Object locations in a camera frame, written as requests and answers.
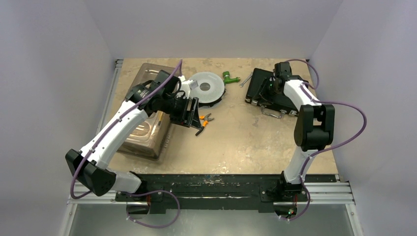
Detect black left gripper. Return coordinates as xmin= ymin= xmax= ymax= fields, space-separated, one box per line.
xmin=161 ymin=94 xmax=201 ymax=129

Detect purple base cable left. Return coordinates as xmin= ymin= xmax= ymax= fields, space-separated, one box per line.
xmin=126 ymin=190 xmax=181 ymax=229

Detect orange black pliers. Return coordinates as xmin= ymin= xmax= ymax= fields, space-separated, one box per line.
xmin=195 ymin=113 xmax=214 ymax=136

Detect aluminium frame rail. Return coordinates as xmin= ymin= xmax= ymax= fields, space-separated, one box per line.
xmin=60 ymin=175 xmax=362 ymax=236

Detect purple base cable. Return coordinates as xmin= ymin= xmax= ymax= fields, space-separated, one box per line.
xmin=126 ymin=190 xmax=181 ymax=229
xmin=278 ymin=185 xmax=312 ymax=222

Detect clear brown plastic storage box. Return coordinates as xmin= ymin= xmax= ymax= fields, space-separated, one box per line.
xmin=118 ymin=63 xmax=174 ymax=161

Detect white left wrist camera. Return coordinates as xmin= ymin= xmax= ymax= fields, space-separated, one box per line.
xmin=177 ymin=75 xmax=199 ymax=98

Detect green hose fitting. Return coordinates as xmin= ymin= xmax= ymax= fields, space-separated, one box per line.
xmin=222 ymin=71 xmax=240 ymax=85

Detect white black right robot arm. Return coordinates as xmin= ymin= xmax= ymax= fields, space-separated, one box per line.
xmin=267 ymin=61 xmax=335 ymax=200

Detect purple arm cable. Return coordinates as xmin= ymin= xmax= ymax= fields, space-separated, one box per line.
xmin=70 ymin=59 xmax=183 ymax=200
xmin=285 ymin=59 xmax=368 ymax=181

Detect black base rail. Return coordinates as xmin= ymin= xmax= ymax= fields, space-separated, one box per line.
xmin=115 ymin=174 xmax=336 ymax=215

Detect silver wrench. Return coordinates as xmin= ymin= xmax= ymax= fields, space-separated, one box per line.
xmin=239 ymin=72 xmax=253 ymax=88

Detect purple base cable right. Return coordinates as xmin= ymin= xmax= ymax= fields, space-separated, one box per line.
xmin=278 ymin=185 xmax=312 ymax=222

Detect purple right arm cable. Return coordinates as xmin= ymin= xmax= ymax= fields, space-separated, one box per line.
xmin=285 ymin=59 xmax=368 ymax=181

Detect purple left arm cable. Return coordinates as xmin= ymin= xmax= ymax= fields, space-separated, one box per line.
xmin=70 ymin=59 xmax=183 ymax=200

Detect grey filament spool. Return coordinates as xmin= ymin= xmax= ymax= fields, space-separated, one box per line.
xmin=189 ymin=72 xmax=226 ymax=109

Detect black poker set case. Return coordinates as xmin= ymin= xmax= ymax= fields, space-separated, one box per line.
xmin=245 ymin=68 xmax=303 ymax=119

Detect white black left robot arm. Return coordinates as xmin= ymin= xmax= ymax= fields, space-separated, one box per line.
xmin=65 ymin=70 xmax=202 ymax=201

